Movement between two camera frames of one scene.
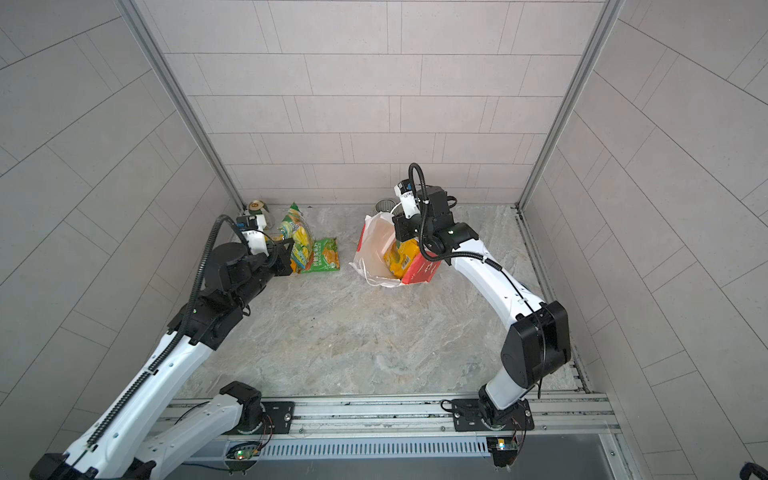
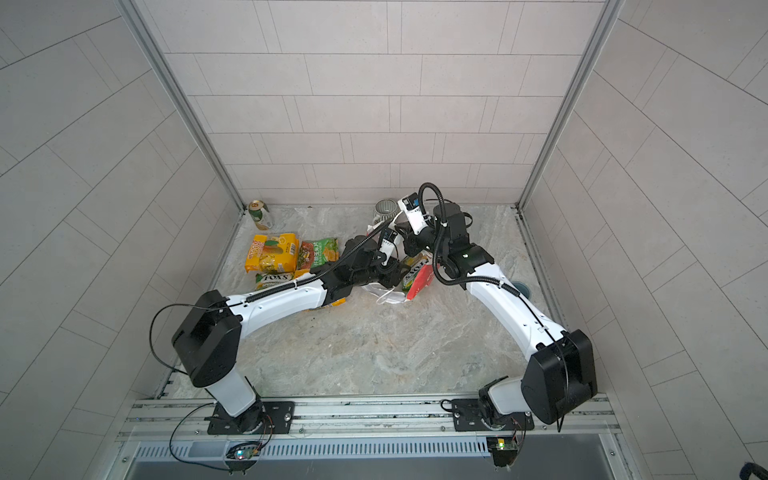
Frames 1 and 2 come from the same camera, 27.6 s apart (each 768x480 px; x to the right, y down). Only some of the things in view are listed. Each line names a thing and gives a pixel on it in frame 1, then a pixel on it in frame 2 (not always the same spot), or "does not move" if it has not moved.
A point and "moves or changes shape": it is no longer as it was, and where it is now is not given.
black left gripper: x=280 y=259 → x=392 y=273
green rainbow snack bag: x=296 y=226 moves or changes shape
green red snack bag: x=324 y=256 does not move
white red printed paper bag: x=377 y=235 moves or changes shape
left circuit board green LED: x=245 y=453 does not move
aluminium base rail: x=570 y=412 does not move
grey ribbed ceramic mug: x=385 y=205 does not move
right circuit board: x=503 y=449 does not move
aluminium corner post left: x=179 y=98 does not move
